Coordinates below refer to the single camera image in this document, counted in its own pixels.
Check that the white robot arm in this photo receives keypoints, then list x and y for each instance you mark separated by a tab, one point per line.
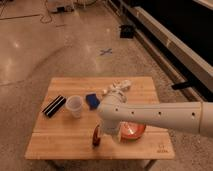
189	117

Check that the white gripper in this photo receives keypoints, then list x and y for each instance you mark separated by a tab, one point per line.
110	128

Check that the wooden folding table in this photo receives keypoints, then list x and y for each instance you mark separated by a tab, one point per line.
66	138

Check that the blue sponge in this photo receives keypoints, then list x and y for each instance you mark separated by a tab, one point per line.
92	101

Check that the black box on floor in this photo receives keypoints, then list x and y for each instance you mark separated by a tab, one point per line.
127	31

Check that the orange ceramic bowl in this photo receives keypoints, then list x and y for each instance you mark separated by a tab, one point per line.
131	131

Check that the dark red pepper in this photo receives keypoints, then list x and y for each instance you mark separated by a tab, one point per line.
95	140

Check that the white equipment base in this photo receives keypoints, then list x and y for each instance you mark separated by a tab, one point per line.
55	6

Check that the grey wall ledge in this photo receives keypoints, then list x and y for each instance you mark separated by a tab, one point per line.
178	34

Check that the black handle on ledge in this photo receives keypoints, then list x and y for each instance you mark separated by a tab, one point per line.
182	85

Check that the clear plastic cup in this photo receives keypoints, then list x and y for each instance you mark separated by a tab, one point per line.
74	104

